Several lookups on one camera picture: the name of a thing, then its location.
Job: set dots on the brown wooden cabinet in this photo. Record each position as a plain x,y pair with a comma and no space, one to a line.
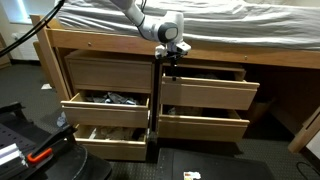
4,60

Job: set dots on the round metal bed bolt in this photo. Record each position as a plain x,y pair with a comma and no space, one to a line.
245,57
89,44

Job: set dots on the grey and blue clothes pile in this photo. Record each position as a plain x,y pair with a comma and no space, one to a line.
115,98

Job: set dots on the wooden desk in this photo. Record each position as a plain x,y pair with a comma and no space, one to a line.
305,131

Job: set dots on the bright window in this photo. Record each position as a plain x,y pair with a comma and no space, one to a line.
33,10

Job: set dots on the black box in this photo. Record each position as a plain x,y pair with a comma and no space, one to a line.
226,166

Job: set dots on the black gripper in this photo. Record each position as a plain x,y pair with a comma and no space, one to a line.
171,60

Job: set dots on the mattress with grey striped sheet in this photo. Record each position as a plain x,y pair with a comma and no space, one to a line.
250,23

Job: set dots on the white paper scrap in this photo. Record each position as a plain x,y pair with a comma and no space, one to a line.
46,87

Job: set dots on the beige and white clothes pile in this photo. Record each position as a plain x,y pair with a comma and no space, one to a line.
116,133

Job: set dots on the white and blue bag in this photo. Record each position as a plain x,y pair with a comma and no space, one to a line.
61,120

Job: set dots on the black robot cart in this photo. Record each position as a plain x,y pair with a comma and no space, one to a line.
66,166

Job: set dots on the wooden dresser carcass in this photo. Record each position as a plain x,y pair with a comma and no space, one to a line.
213,66
110,55

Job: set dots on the silver aluminium extrusion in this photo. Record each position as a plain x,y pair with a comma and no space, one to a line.
11,155

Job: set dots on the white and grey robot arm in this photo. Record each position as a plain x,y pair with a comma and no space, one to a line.
150,28

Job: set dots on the light wooden bed frame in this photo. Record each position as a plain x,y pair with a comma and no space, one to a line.
100,41

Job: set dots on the crumpled beige cloth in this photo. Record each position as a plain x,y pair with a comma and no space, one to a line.
186,111

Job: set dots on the light wooden drawer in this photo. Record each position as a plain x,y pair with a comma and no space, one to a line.
200,130
106,116
206,96
113,150
110,75

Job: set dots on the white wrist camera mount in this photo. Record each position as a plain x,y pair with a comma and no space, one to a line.
182,48

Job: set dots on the white radiator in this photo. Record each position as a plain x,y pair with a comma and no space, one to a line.
28,46

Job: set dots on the dark folded garment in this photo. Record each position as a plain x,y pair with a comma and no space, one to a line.
205,76

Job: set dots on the small white sticker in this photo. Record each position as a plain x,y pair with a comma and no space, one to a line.
192,175

